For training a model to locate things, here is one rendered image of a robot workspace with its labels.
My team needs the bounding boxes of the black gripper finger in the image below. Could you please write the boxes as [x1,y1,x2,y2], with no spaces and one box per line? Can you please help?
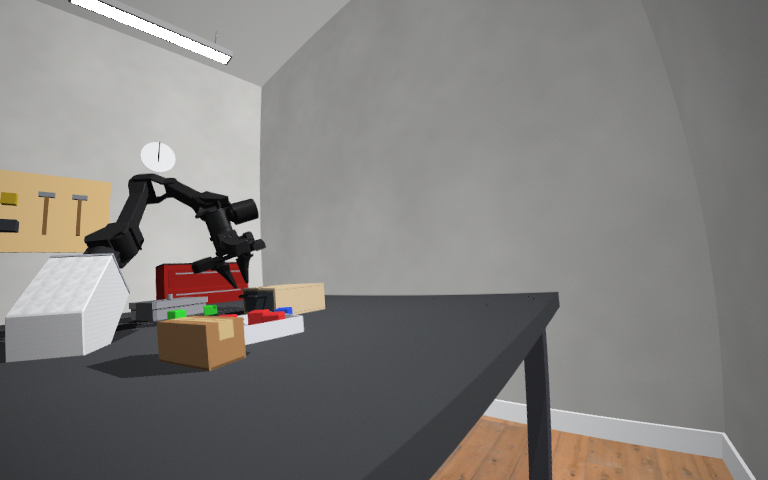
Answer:
[211,264,237,289]
[236,254,254,283]

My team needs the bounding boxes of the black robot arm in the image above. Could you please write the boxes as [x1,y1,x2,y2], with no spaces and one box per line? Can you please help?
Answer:
[83,173,259,269]

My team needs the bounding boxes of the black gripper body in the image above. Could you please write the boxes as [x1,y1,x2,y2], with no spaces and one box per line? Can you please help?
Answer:
[191,226,266,274]

